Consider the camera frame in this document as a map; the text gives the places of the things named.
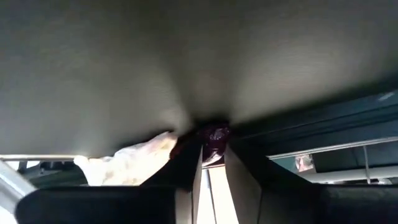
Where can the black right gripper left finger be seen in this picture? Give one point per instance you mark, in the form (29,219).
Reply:
(183,168)

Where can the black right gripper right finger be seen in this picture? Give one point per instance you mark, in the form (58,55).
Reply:
(248,180)

